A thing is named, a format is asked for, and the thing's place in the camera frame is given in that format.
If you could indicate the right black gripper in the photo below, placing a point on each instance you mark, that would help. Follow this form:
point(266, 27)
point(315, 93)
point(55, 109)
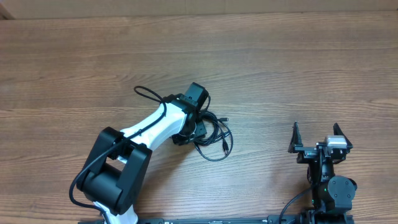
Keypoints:
point(305, 152)

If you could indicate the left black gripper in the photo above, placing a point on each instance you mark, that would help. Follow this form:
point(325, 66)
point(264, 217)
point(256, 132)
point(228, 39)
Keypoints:
point(201, 132)

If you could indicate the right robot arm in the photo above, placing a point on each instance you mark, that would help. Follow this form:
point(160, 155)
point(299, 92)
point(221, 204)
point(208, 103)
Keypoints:
point(332, 194)

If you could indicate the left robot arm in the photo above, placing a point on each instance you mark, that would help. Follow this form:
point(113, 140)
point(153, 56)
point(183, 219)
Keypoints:
point(113, 173)

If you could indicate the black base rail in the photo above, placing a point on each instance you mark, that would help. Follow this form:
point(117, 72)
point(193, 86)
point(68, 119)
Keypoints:
point(271, 219)

